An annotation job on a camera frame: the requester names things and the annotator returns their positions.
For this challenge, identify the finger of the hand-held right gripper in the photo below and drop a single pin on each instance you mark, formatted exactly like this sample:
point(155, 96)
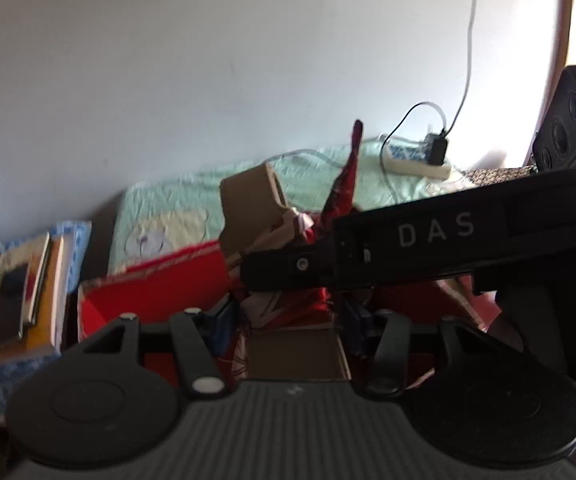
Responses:
point(278, 265)

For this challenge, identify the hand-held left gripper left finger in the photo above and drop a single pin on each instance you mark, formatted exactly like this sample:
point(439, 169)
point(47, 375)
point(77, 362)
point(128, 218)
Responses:
point(223, 327)

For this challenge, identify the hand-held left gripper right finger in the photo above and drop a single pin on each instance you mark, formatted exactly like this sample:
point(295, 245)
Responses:
point(355, 325)

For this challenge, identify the large red cardboard box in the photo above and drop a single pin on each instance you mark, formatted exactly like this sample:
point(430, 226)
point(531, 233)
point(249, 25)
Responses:
point(167, 280)

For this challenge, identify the dark patterned cloth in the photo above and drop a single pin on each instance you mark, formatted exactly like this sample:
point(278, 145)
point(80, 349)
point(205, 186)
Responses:
point(503, 176)

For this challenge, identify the black charger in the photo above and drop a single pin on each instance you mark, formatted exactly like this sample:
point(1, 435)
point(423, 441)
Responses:
point(438, 150)

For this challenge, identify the white power strip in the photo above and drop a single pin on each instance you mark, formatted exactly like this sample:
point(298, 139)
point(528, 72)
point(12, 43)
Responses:
point(408, 164)

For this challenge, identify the blue patterned cloth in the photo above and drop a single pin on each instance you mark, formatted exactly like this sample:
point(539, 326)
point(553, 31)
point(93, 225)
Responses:
point(75, 240)

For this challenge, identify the stack of books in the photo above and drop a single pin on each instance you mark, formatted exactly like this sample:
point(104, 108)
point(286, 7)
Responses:
point(47, 320)

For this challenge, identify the paperback book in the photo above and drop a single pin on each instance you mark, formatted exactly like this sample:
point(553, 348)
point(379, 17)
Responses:
point(17, 250)

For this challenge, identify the brown wooden frame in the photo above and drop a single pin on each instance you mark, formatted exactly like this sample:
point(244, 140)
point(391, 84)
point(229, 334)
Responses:
point(565, 35)

